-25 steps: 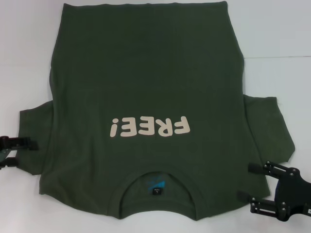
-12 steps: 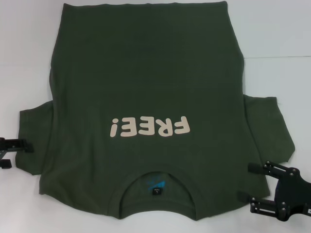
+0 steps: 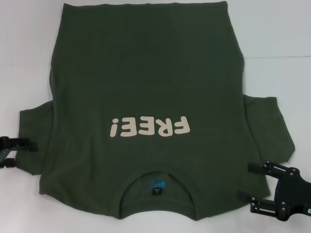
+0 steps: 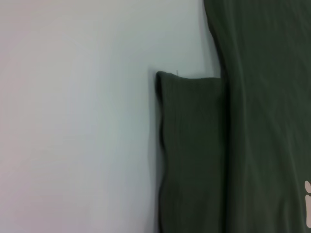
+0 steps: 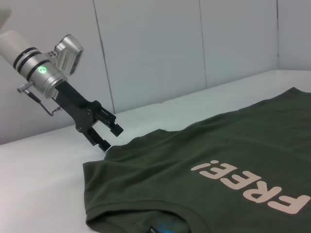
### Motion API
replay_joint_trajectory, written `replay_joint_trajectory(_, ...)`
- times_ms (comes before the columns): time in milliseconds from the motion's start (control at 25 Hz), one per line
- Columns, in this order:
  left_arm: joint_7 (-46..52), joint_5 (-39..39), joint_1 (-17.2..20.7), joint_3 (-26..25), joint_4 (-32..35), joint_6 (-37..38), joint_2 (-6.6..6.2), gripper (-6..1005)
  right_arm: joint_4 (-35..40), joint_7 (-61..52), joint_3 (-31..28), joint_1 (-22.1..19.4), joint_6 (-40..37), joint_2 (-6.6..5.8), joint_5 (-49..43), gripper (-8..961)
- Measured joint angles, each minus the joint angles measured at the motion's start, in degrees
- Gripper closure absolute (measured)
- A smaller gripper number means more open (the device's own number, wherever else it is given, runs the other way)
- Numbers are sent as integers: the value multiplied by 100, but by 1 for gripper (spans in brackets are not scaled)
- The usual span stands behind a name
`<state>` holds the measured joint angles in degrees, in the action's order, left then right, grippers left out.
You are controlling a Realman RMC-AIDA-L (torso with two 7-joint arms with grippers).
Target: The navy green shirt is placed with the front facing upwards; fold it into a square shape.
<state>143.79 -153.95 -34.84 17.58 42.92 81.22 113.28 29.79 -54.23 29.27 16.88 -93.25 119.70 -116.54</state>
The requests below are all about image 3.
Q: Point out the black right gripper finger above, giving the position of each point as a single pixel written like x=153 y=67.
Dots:
x=267 y=206
x=256 y=167

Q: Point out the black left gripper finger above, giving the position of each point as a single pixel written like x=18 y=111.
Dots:
x=8 y=163
x=22 y=143

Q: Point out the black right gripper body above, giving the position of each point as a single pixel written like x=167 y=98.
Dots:
x=296 y=189

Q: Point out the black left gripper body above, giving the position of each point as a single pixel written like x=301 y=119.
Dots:
x=3 y=155

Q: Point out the dark green FREE t-shirt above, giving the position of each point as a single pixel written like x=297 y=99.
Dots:
x=150 y=85

